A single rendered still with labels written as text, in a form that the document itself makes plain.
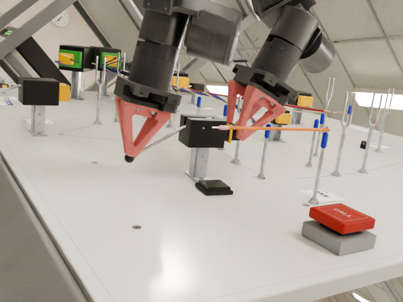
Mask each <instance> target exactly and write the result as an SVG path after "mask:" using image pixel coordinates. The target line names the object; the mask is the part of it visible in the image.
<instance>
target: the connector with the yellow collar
mask: <svg viewBox="0 0 403 302"><path fill-rule="evenodd" d="M228 124H230V125H232V126H237V125H236V124H234V123H228ZM236 131H237V129H233V132H232V138H231V140H232V141H239V139H237V138H236ZM228 136H229V129H228V130H226V132H225V141H228Z"/></svg>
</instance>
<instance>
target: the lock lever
mask: <svg viewBox="0 0 403 302"><path fill-rule="evenodd" d="M185 128H186V125H184V126H181V127H180V128H178V129H176V130H174V131H173V132H171V133H169V134H167V135H166V136H164V137H163V138H160V139H159V140H157V141H155V142H153V143H152V144H150V145H148V146H146V147H145V148H144V149H143V150H142V151H141V152H140V154H141V153H143V152H145V151H147V150H148V149H150V148H152V147H154V146H156V145H157V144H159V143H160V142H162V141H164V140H166V139H168V138H169V137H171V136H173V135H175V134H176V133H178V132H179V131H181V130H183V129H185Z"/></svg>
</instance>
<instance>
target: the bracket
mask: <svg viewBox="0 0 403 302"><path fill-rule="evenodd" d="M208 156H209V148H191V157H190V168H189V171H184V173H185V174H187V175H188V176H189V177H190V178H192V179H193V180H194V181H195V182H198V181H199V180H210V179H208V178H207V177H206V171H207V161H208Z"/></svg>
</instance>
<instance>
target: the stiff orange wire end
mask: <svg viewBox="0 0 403 302"><path fill-rule="evenodd" d="M212 128H218V129H219V130H228V129H241V130H273V131H325V132H329V131H330V129H329V128H328V129H326V128H283V127H256V126H228V125H220V126H213V127H212Z"/></svg>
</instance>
